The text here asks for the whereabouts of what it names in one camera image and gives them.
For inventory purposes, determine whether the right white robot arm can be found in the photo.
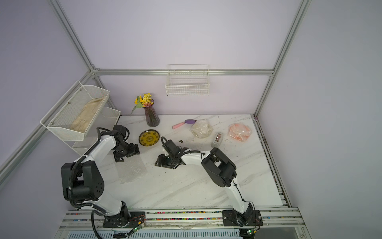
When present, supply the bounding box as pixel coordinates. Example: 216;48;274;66
155;137;255;221

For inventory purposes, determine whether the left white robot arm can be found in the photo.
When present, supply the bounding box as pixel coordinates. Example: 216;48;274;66
61;125;140;216

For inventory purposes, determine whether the orange plate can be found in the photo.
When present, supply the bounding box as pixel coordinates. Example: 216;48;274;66
229;123;251;141

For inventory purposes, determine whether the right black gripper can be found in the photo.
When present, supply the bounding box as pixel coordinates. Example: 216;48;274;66
152;154;175;167

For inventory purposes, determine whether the white mesh upper shelf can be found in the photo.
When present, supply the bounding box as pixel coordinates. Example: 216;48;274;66
40;81;109;141

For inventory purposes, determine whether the clear bubble wrap sheet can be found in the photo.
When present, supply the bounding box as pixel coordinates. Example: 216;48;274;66
189;119;214;139
228;121;253;143

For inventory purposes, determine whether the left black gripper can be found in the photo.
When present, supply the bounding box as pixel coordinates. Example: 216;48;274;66
113;142;140;163

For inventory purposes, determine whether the white wire wall basket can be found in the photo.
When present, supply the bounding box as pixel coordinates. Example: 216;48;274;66
165;64;210;97

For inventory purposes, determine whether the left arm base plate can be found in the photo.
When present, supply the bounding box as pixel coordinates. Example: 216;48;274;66
102;211;146;229

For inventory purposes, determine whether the yellow flower bouquet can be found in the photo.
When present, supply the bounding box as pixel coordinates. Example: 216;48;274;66
131;93;154;113

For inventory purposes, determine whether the aluminium mounting rail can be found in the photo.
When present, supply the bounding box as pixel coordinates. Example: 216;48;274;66
58;207;306;231

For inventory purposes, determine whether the dark glass vase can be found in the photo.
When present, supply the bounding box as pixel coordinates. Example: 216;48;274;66
144;105;160;127

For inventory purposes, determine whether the grey tape dispenser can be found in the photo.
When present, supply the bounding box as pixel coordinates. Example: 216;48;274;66
211;132;223;148

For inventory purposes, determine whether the white mesh lower shelf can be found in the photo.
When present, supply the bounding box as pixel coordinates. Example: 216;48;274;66
71;107;120;155

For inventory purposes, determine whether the dark yellow patterned plate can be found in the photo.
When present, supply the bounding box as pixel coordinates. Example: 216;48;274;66
138;129;160;147

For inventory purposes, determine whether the cream yellow plate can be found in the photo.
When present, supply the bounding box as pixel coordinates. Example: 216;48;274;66
192;120;212;137

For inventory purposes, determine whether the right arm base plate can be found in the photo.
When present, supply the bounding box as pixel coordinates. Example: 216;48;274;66
222;210;263;227

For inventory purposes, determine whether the beige folded cloth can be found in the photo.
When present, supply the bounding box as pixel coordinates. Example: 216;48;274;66
70;97;105;133

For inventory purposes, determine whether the pink purple scoop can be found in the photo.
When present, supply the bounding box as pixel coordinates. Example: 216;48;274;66
172;119;197;129

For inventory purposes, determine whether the white mesh shelf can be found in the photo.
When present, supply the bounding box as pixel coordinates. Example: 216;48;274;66
40;81;109;141
71;107;120;155

